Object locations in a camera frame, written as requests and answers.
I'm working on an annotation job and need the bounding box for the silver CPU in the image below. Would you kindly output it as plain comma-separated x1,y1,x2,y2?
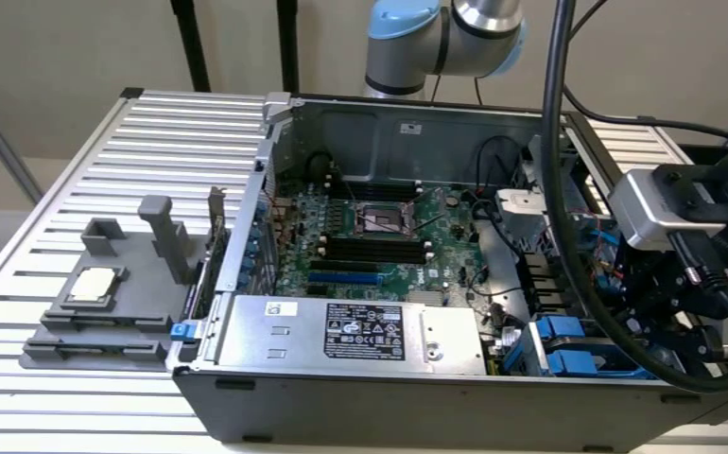
66,265,126,304

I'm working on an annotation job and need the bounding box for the thin black cable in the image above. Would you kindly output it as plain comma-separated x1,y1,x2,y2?
562,0,728,141

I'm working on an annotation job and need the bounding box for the black pole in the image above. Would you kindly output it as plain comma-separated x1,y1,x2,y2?
175,0,214,94
273,0,302,96

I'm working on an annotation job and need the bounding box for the black open PC case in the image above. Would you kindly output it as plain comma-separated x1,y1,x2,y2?
169,91,728,445

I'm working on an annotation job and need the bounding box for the grey parts rack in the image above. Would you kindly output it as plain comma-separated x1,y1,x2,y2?
17,194,214,371

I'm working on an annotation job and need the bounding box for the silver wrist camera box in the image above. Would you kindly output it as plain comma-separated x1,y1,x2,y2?
606,168,728,251

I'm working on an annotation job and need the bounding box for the blue expansion slot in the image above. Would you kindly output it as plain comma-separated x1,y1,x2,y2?
307,271,382,287

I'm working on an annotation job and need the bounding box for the thick black cable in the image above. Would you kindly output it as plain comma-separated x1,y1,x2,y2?
539,0,728,394

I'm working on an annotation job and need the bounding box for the small silver heatsink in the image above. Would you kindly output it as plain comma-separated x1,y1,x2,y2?
410,289,451,307

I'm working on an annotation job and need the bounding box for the black expansion slot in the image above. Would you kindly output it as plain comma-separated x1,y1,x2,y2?
309,258,379,274

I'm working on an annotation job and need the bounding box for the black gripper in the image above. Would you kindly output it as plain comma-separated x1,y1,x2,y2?
614,221,728,377

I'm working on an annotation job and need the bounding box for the black wire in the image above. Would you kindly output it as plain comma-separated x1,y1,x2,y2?
470,135,519,196

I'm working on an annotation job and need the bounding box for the silver power supply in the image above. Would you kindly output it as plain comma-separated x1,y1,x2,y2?
210,295,489,375

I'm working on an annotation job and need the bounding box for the silver metal drive cage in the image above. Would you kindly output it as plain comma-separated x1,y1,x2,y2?
493,187,551,248

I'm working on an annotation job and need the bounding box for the blue disk bay caddy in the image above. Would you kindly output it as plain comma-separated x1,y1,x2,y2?
533,315,593,347
543,348,607,379

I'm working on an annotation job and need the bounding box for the green motherboard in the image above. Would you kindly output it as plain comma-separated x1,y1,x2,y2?
270,182,503,332

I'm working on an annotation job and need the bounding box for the CPU socket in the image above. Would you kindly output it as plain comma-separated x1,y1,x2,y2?
350,201,415,238

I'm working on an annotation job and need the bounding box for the RAM stick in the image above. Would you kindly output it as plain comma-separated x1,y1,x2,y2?
37,344,157,358

